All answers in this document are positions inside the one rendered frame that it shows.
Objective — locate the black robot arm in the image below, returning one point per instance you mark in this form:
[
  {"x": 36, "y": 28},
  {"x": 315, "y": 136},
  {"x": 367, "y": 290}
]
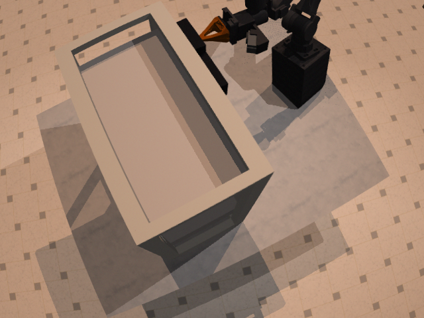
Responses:
[{"x": 302, "y": 27}]

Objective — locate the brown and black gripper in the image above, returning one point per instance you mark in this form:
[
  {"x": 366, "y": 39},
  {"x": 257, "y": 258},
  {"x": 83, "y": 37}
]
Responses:
[{"x": 226, "y": 33}]

